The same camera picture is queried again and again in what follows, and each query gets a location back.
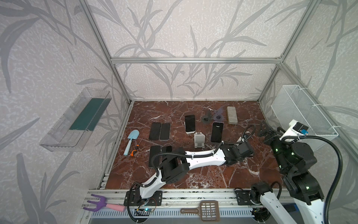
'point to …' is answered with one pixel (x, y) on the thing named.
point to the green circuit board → (146, 210)
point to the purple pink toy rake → (103, 203)
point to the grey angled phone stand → (207, 116)
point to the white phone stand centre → (199, 140)
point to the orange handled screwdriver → (133, 152)
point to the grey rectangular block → (232, 115)
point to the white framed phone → (165, 131)
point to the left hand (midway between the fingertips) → (240, 149)
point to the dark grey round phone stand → (218, 116)
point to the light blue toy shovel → (134, 135)
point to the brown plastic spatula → (209, 210)
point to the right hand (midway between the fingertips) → (268, 123)
